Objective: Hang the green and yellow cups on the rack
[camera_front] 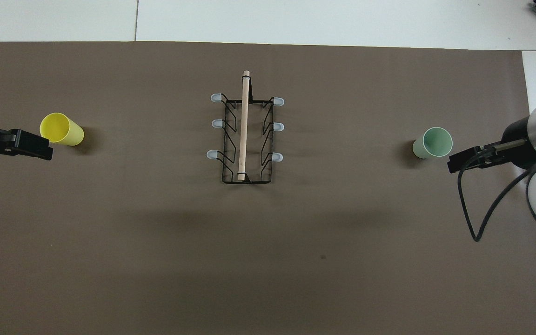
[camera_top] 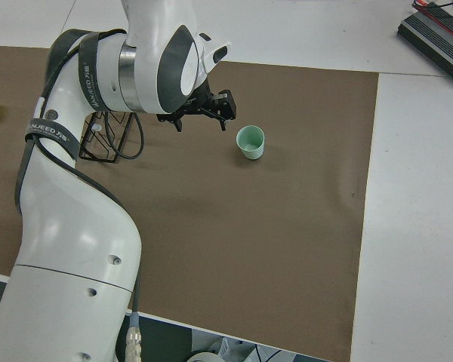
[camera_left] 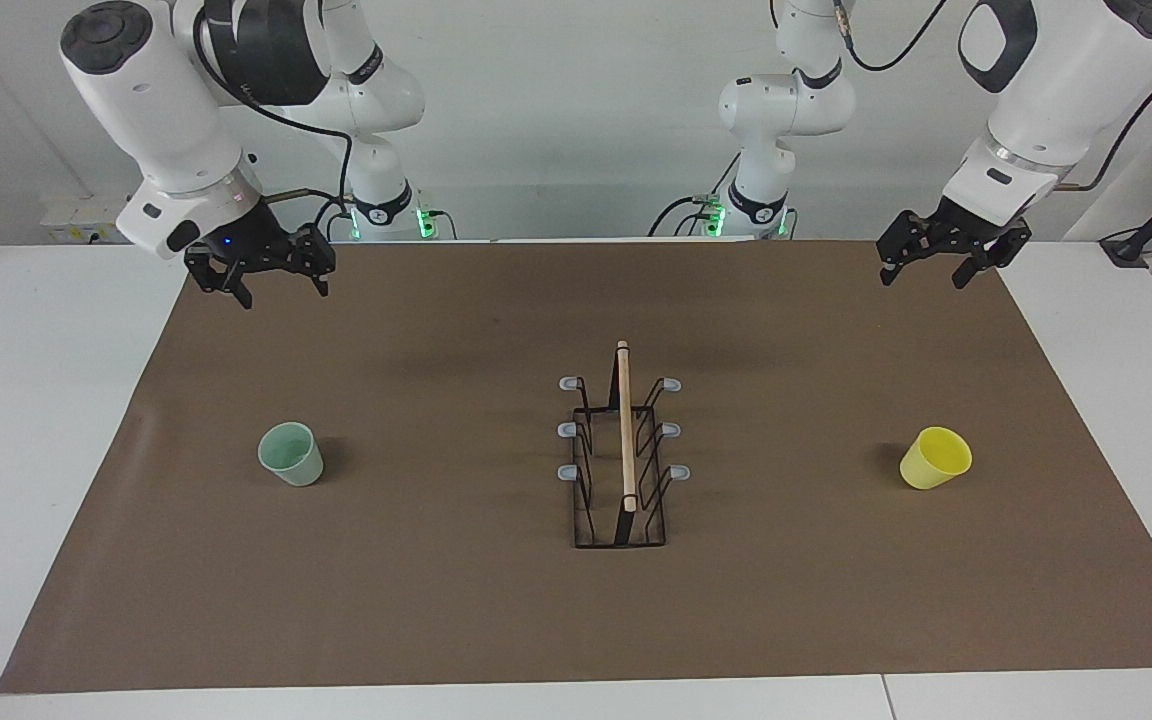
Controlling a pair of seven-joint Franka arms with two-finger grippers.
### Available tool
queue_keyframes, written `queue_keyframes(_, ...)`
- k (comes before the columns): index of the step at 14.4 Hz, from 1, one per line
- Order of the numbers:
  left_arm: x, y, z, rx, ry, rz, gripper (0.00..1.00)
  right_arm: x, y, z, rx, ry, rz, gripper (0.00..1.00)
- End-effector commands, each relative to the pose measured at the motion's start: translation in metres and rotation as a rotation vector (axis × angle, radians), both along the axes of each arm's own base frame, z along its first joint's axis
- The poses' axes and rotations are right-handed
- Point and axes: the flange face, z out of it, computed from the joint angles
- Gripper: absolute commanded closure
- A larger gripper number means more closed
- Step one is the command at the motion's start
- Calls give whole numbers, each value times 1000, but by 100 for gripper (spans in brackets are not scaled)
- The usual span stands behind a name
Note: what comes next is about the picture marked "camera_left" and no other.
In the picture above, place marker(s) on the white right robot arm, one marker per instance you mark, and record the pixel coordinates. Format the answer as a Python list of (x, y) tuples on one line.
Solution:
[(146, 90)]

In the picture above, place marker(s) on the yellow plastic cup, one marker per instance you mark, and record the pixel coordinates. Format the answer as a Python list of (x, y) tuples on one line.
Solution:
[(936, 458)]

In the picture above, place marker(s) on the pale green plastic cup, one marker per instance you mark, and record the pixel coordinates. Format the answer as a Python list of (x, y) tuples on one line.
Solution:
[(291, 455)]

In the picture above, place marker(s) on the brown table mat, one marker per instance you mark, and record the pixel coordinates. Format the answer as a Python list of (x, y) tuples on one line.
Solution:
[(386, 600)]

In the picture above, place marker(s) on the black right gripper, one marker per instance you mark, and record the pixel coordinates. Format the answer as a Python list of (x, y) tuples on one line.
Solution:
[(246, 240)]

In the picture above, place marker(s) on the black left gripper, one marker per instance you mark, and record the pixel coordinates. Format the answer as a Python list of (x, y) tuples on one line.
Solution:
[(961, 232)]

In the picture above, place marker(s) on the white wall socket box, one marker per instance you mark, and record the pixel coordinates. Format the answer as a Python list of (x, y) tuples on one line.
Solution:
[(76, 225)]

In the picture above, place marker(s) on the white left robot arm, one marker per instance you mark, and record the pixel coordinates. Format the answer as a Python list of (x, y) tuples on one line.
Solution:
[(1056, 90)]

